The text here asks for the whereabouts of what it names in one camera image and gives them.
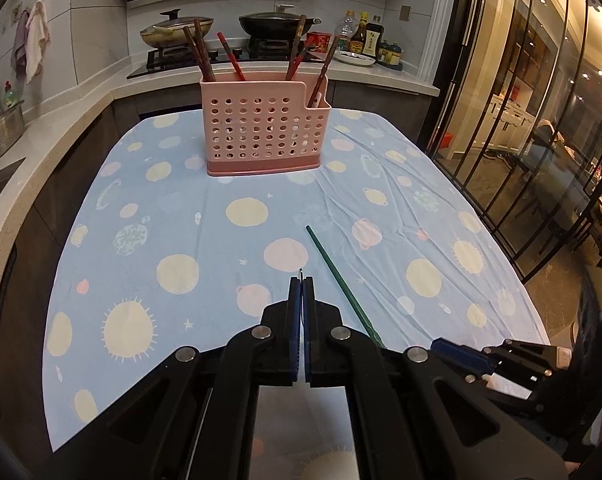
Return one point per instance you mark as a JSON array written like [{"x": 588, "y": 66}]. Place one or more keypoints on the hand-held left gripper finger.
[
  {"x": 307, "y": 320},
  {"x": 295, "y": 320}
]

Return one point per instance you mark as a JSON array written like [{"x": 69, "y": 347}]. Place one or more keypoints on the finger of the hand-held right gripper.
[
  {"x": 456, "y": 355},
  {"x": 521, "y": 390}
]

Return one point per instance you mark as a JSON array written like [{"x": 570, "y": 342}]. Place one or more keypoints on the pink perforated utensil holder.
[{"x": 261, "y": 130}]

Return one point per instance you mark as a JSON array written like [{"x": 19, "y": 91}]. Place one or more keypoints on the dark red chopstick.
[
  {"x": 296, "y": 45},
  {"x": 301, "y": 65},
  {"x": 326, "y": 67}
]

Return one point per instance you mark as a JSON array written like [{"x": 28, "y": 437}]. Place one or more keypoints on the maroon chopstick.
[{"x": 197, "y": 52}]

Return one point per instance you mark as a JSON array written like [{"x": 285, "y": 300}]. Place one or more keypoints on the blue planet-print tablecloth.
[{"x": 181, "y": 220}]

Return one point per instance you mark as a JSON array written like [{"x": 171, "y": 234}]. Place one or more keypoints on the glass sliding door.
[{"x": 506, "y": 110}]

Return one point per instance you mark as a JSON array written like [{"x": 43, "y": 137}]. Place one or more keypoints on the white plate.
[{"x": 355, "y": 59}]

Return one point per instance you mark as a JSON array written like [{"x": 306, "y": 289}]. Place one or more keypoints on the small seasoning jars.
[{"x": 392, "y": 54}]

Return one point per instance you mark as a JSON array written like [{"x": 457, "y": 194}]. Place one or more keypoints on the red box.
[{"x": 320, "y": 40}]

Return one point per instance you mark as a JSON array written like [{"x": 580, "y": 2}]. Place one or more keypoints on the black gas stove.
[{"x": 181, "y": 62}]

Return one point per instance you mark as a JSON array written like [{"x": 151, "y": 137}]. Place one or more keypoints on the clear oil bottle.
[{"x": 347, "y": 32}]

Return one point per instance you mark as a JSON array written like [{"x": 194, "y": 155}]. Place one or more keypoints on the black wok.
[{"x": 276, "y": 22}]

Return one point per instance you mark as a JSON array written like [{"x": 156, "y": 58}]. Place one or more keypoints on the yellow frying pan with lid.
[{"x": 176, "y": 32}]

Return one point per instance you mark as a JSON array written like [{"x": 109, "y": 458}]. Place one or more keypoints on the steel pot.
[{"x": 1, "y": 132}]

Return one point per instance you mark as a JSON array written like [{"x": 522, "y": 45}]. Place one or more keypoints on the green dish soap bottle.
[{"x": 13, "y": 96}]

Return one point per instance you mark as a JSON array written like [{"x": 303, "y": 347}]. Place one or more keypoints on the white hanging cloth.
[{"x": 38, "y": 40}]

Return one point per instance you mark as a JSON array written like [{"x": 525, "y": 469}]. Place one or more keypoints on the purple hanging cloth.
[{"x": 21, "y": 45}]

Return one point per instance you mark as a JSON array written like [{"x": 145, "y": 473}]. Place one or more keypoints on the wall outlet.
[{"x": 406, "y": 13}]

